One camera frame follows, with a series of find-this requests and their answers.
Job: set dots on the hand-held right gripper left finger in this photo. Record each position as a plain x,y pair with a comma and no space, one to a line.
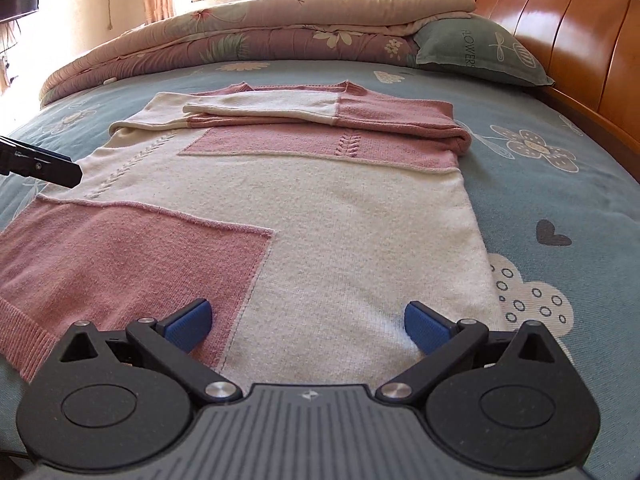
190,325

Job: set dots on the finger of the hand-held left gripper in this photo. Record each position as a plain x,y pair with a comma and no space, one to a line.
45,167

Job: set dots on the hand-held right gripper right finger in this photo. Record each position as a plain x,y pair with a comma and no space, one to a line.
425,327

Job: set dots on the pink and white knit sweater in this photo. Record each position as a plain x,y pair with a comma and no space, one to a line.
325,220

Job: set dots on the blue floral bed sheet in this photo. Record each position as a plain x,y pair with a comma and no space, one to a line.
550,185

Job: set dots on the folded floral quilt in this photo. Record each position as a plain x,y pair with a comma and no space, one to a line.
250,35

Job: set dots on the grey-green printed pillow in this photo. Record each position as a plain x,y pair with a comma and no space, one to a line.
475,50

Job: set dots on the wooden headboard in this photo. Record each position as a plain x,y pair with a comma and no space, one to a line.
575,35

